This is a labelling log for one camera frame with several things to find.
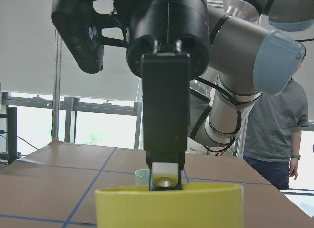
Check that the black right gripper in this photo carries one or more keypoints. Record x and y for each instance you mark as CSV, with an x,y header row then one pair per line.
x,y
169,26

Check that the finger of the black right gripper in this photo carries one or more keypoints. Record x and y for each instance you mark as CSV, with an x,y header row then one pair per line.
x,y
166,116

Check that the yellow plastic cup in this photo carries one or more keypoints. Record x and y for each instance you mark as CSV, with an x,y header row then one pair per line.
x,y
196,205

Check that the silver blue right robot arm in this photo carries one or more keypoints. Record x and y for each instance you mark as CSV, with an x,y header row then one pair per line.
x,y
245,61

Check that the light green plastic cup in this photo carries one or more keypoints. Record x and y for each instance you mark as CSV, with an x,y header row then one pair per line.
x,y
142,177

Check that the person in grey shirt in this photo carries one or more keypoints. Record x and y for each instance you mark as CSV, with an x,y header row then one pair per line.
x,y
273,136

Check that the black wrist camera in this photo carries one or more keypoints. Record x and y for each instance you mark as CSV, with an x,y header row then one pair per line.
x,y
85,31

